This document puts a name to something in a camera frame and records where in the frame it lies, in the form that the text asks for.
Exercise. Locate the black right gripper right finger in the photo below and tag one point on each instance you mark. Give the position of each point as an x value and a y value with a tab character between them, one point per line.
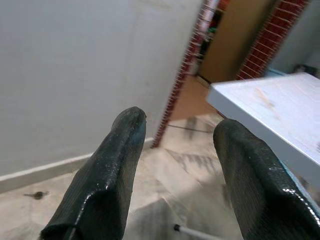
255	187

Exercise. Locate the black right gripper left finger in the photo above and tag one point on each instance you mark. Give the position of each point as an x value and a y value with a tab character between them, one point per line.
105	175

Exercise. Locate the white baseboard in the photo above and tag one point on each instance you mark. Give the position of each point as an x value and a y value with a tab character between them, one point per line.
37	172

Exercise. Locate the small dark metal piece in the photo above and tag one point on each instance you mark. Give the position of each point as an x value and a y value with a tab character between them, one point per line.
37	195

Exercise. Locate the white rod with black tip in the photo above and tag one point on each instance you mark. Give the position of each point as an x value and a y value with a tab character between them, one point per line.
190	231

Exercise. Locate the white table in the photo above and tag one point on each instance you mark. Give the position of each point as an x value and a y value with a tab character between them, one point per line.
287	107

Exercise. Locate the brown wooden door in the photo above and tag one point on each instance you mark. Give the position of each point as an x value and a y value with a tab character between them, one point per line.
237	37

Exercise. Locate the wide red brick pillar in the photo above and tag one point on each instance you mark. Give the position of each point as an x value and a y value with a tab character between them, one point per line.
270	35

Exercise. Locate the thin red brick wall edge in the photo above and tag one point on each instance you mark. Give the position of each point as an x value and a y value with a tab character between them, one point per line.
176	92

